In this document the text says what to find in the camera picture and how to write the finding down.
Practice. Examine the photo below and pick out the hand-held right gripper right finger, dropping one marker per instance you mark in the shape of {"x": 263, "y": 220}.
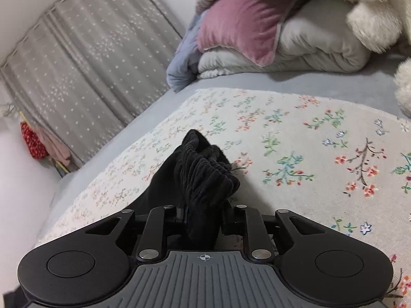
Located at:
{"x": 229, "y": 221}

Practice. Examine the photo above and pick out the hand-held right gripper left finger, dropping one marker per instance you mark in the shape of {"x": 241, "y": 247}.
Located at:
{"x": 179, "y": 219}

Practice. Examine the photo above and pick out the black pants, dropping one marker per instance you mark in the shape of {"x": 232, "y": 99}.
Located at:
{"x": 199, "y": 179}

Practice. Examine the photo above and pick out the floral printed cloth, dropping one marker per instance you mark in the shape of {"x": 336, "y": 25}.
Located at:
{"x": 289, "y": 154}

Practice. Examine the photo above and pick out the pink towel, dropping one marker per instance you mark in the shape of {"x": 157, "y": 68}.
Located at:
{"x": 54, "y": 146}

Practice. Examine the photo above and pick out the blue-grey blanket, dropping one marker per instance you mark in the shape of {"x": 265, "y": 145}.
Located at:
{"x": 183, "y": 67}

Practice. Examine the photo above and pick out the red floral garment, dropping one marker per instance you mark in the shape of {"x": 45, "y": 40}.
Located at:
{"x": 33, "y": 141}

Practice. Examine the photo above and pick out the person's left leg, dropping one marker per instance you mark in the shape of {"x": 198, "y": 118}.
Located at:
{"x": 12, "y": 300}

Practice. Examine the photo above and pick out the grey star-patterned curtain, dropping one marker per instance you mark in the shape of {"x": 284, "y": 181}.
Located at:
{"x": 83, "y": 54}

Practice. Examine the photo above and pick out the grey folded quilt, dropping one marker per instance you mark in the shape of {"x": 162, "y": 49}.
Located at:
{"x": 321, "y": 48}

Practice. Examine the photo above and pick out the white plush toy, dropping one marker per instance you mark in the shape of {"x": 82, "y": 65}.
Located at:
{"x": 372, "y": 9}

